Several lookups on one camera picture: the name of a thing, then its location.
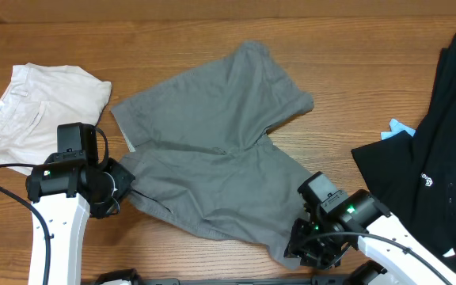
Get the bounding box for grey shorts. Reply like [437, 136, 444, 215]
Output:
[112, 42, 314, 270]

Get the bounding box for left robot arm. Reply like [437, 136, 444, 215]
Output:
[26, 123, 135, 284]

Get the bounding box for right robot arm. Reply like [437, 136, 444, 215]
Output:
[284, 172, 456, 285]

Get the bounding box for folded cream shorts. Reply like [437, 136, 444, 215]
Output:
[0, 63, 112, 175]

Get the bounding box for black polo shirt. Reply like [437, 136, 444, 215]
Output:
[351, 33, 456, 272]

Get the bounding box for light blue cloth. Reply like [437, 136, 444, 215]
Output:
[381, 119, 416, 140]

